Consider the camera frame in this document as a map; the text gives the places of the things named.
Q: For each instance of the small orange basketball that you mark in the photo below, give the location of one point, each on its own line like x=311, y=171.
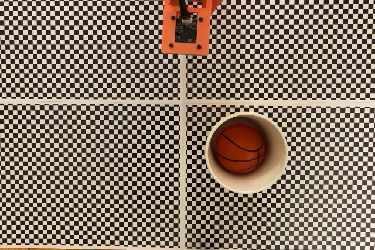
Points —
x=240, y=149

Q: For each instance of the orange camera mount with board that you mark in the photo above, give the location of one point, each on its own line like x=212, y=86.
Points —
x=168, y=39

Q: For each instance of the cream paper cup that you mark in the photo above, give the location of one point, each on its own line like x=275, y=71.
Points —
x=249, y=184

